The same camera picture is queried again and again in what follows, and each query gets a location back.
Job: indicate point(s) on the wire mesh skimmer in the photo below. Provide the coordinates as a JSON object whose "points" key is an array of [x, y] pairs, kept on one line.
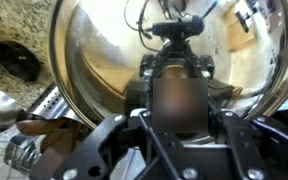
{"points": [[11, 157]]}

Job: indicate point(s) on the dark round trivet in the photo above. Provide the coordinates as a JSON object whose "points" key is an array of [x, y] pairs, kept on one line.
{"points": [[19, 61]]}

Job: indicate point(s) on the perforated steel utensil holder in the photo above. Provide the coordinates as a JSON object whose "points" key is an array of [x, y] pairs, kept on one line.
{"points": [[50, 105]]}

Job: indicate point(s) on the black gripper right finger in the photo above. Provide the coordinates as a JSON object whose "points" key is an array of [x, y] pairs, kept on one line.
{"points": [[258, 147]]}

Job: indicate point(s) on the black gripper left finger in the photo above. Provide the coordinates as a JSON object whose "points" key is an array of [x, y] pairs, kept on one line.
{"points": [[125, 148]]}

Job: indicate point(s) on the wooden spoon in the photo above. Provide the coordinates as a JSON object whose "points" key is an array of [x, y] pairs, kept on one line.
{"points": [[61, 137]]}

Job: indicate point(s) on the steel ladle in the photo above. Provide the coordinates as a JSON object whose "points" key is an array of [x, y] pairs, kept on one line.
{"points": [[11, 111]]}

